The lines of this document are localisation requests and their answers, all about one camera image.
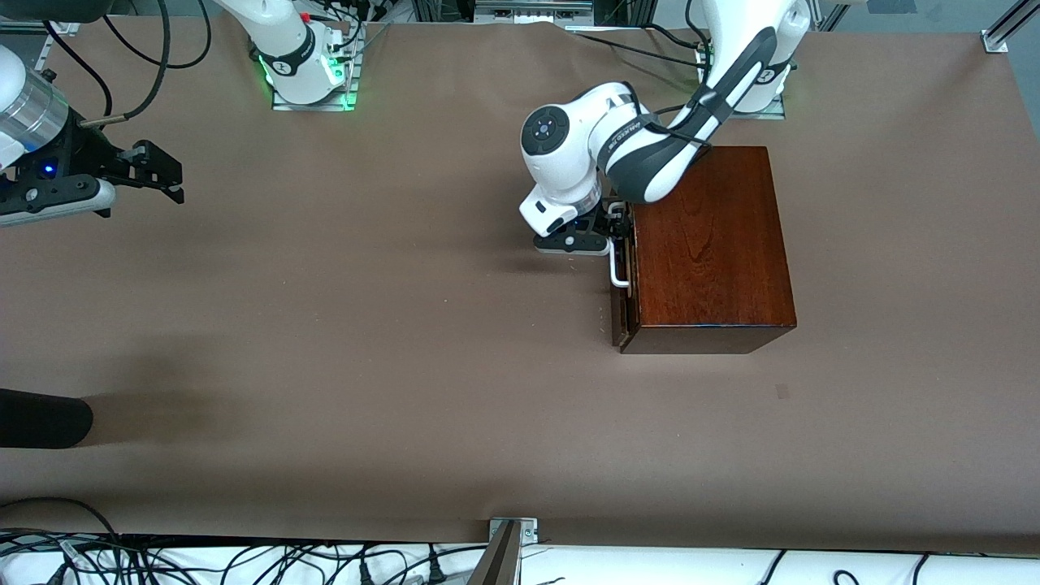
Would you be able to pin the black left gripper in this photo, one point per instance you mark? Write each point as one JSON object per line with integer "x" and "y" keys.
{"x": 605, "y": 221}

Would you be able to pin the white padded sheet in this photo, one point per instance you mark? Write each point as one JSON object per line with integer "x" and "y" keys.
{"x": 650, "y": 569}

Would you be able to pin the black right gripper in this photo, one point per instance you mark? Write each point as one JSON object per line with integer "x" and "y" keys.
{"x": 79, "y": 152}

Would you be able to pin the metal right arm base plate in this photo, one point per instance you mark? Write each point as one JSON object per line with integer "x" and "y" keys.
{"x": 313, "y": 104}

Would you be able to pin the brown paper table cover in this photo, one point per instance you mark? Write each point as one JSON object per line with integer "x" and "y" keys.
{"x": 366, "y": 325}

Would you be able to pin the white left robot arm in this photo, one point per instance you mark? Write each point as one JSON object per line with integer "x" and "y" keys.
{"x": 569, "y": 154}

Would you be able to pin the dark wooden cabinet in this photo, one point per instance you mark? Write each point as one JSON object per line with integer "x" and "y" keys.
{"x": 715, "y": 260}

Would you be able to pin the silver metal bracket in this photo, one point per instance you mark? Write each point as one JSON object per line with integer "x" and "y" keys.
{"x": 528, "y": 530}

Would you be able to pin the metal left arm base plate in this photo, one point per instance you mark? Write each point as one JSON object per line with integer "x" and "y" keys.
{"x": 772, "y": 114}

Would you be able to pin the dark aluminium beam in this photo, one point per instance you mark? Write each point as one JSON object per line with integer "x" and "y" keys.
{"x": 496, "y": 565}

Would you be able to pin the grey electronics box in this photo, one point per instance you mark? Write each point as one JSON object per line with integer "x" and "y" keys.
{"x": 532, "y": 8}

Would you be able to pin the black rounded object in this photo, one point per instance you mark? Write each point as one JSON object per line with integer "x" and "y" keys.
{"x": 41, "y": 418}

